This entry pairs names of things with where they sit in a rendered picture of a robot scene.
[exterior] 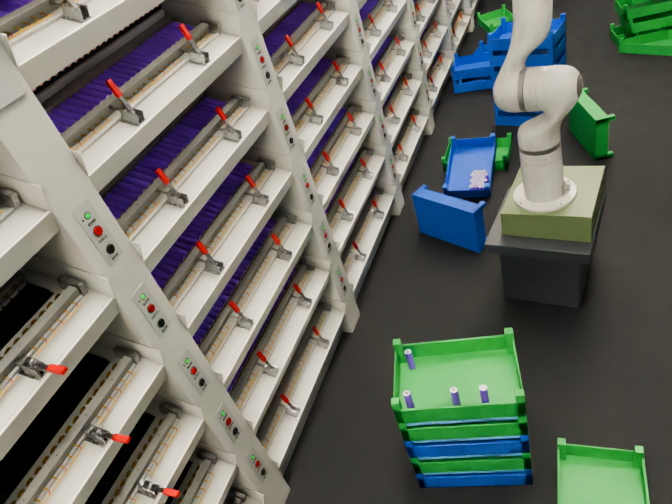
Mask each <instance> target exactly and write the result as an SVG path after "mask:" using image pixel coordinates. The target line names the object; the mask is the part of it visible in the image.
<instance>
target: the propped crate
mask: <svg viewBox="0 0 672 504"><path fill-rule="evenodd" d="M451 142H452V143H451V148H450V154H449V160H448V166H447V172H446V178H445V183H444V184H443V187H442V188H443V191H444V194H445V195H448V196H452V197H455V198H477V197H491V191H492V183H493V174H494V166H495V158H496V149H497V141H496V136H495V133H491V134H490V137H482V138H467V139H456V137H455V136H451ZM474 170H477V171H478V170H481V171H482V170H486V173H488V177H489V183H484V190H470V189H469V186H470V185H471V184H470V179H471V173H473V171H474Z"/></svg>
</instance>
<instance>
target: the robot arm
mask: <svg viewBox="0 0 672 504"><path fill-rule="evenodd" d="M512 6H513V29H512V37H511V42H510V47H509V50H508V53H507V56H506V58H505V61H504V63H503V65H502V67H501V69H500V71H499V74H498V76H497V78H496V81H495V84H494V86H493V100H494V103H495V105H496V106H497V107H498V108H499V109H500V110H503V111H505V112H511V113H516V112H533V111H543V112H544V113H542V114H540V115H538V116H536V117H534V118H532V119H530V120H528V121H526V122H524V123H523V124H522V125H521V126H520V127H519V129H518V133H517V139H518V148H519V156H520V163H521V171H522V179H523V183H521V184H520V185H519V186H518V187H517V188H516V189H515V191H514V194H513V199H514V202H515V204H516V205H517V206H518V207H519V208H521V209H523V210H525V211H528V212H533V213H547V212H553V211H557V210H560V209H562V208H564V207H566V206H568V205H569V204H570V203H572V202H573V201H574V199H575V198H576V195H577V187H576V185H575V183H574V182H573V181H571V180H570V179H568V178H566V177H564V173H563V160H562V146H561V124H562V121H563V120H564V118H565V117H566V115H567V114H568V113H569V112H570V111H571V109H572V108H573V107H574V106H575V104H576V103H577V101H578V99H579V97H580V95H581V93H582V88H583V81H582V76H581V75H580V73H579V71H578V70H577V69H576V68H574V67H572V66H569V65H550V66H539V67H526V60H527V58H528V56H529V55H530V54H531V52H532V51H534V50H535V49H536V48H537V47H538V46H539V45H540V44H541V43H542V42H543V41H544V40H545V39H546V37H547V35H548V33H549V31H550V28H551V24H552V13H553V0H512Z"/></svg>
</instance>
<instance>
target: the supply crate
mask: <svg viewBox="0 0 672 504"><path fill-rule="evenodd" d="M504 333H505V335H494V336H484V337H474V338H463V339H453V340H443V341H432V342H422V343H411V344H403V345H402V343H401V339H393V347H394V350H395V357H394V391H393V398H391V406H392V409H393V412H394V415H395V418H396V421H397V424H401V423H418V422H434V421H451V420H467V419H484V418H501V417H517V416H527V414H526V404H525V395H524V389H523V387H522V381H521V375H520V370H519V364H518V359H517V353H516V348H515V342H514V335H513V329H512V328H504ZM406 349H410V350H411V351H412V355H413V358H414V362H415V365H416V368H415V369H413V370H411V369H409V366H408V363H407V360H406V356H405V353H404V351H405V350H406ZM480 385H486V386H487V390H488V396H489V402H490V403H482V402H481V397H480V391H479V386H480ZM451 387H456V388H457V390H458V394H459V399H460V403H461V405H453V403H452V398H451V394H450V388H451ZM405 390H409V391H410V393H411V396H412V399H413V403H414V406H415V408H407V405H406V402H405V399H404V396H403V392H404V391H405Z"/></svg>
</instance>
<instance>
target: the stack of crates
mask: <svg viewBox="0 0 672 504"><path fill-rule="evenodd" d="M512 29H513V21H512V22H506V17H502V18H501V24H500V26H499V27H498V28H497V29H496V30H495V31H494V32H493V34H492V33H487V43H488V52H489V63H490V72H491V82H492V92H493V86H494V84H495V81H496V78H497V76H498V74H499V71H500V69H501V67H502V65H503V63H504V61H505V58H506V56H507V53H508V50H509V47H510V42H511V37H512ZM550 65H566V13H561V14H560V19H552V24H551V28H550V31H549V33H548V35H547V37H546V39H545V40H544V41H543V42H542V43H541V44H540V45H539V46H538V47H537V48H536V49H535V50H534V51H532V52H531V54H530V55H529V56H528V58H527V60H526V67H539V66H550ZM494 112H495V122H496V125H506V126H521V125H522V124H523V123H524V122H526V121H528V120H530V119H532V118H534V117H536V116H538V115H540V114H542V113H544V112H543V111H533V112H516V113H511V112H505V111H503V110H500V109H499V108H498V107H497V106H496V105H495V103H494Z"/></svg>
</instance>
